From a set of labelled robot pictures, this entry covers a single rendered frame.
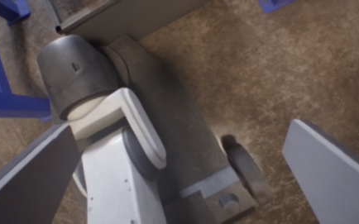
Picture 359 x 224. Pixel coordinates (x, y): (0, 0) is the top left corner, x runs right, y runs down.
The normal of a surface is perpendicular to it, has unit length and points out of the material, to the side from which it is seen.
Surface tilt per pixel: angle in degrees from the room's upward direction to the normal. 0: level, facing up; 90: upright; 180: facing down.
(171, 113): 0
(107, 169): 29
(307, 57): 0
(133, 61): 0
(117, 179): 43
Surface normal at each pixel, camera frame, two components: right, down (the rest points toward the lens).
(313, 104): -0.07, -0.04
